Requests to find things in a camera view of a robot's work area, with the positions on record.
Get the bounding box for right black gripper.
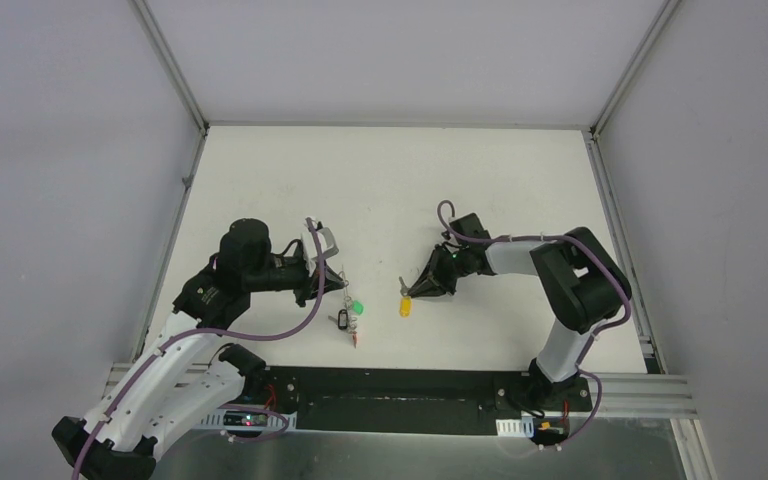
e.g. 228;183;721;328
408;244;472;298

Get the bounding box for key with yellow tag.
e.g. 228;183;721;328
398;277;412;318

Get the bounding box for key with black tag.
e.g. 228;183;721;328
328;309;351;331

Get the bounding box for perforated metal ring plate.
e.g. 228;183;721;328
341;287;359;341

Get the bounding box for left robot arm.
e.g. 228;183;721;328
52;218;345;479

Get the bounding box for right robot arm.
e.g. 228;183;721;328
403;213;632;410

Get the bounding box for green key tag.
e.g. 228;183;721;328
351;301;365;315

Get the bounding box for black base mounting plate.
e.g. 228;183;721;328
234;366;593;436

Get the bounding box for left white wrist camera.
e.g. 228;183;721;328
300;217;339;268

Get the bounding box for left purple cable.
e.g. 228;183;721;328
71;218;327;480

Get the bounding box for aluminium frame rail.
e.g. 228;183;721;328
104;363;699;420

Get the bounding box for white slotted cable duct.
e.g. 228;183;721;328
193;407;296;432

